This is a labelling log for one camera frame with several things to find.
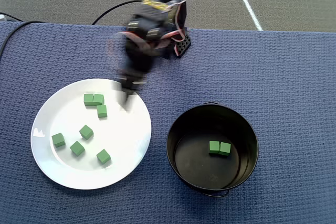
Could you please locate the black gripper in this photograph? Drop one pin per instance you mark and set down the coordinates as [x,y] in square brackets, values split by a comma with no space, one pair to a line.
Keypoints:
[129,85]

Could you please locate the small green cube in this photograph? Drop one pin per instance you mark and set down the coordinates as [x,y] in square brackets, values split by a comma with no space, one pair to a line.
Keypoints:
[214,147]
[86,132]
[88,100]
[77,148]
[103,156]
[58,140]
[225,149]
[98,99]
[102,111]

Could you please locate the black robot arm with stickers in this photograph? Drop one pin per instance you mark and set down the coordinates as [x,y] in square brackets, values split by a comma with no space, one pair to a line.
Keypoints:
[181,45]

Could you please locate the blue woven table mat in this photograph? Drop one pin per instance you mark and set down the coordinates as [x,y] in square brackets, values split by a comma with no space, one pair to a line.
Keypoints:
[262,77]

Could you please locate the small white object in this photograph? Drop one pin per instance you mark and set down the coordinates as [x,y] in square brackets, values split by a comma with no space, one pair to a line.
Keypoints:
[2,17]

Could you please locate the black metal bucket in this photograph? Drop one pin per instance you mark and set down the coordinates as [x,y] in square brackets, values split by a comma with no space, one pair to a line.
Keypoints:
[204,176]

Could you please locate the white round plate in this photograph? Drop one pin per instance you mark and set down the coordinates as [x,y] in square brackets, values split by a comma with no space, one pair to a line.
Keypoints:
[65,171]

